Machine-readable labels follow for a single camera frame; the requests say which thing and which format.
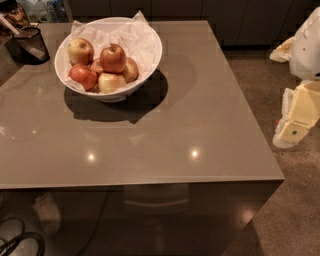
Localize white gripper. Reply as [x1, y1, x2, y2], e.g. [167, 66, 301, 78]
[269, 7, 320, 149]

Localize red-yellow apple right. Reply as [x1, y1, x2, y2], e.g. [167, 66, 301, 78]
[122, 57, 139, 83]

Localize white ceramic bowl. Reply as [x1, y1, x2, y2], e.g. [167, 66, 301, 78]
[53, 16, 164, 103]

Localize pale yellow apple front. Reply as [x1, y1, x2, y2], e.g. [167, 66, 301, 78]
[98, 73, 126, 94]

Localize small red apple middle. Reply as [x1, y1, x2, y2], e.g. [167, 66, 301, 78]
[90, 58, 103, 76]

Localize yellow-red apple back left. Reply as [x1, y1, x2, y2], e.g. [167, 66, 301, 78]
[67, 38, 94, 65]

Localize white paper liner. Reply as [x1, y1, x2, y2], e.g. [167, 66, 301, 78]
[63, 10, 162, 95]

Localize clear plastic bottles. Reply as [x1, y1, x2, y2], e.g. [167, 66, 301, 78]
[17, 0, 69, 23]

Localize black mesh pen cup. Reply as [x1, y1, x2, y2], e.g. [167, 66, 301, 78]
[6, 27, 50, 65]

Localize brown patterned container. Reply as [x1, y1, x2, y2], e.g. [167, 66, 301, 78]
[0, 0, 30, 29]

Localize black cable loops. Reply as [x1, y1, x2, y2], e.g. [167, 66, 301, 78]
[0, 216, 46, 256]

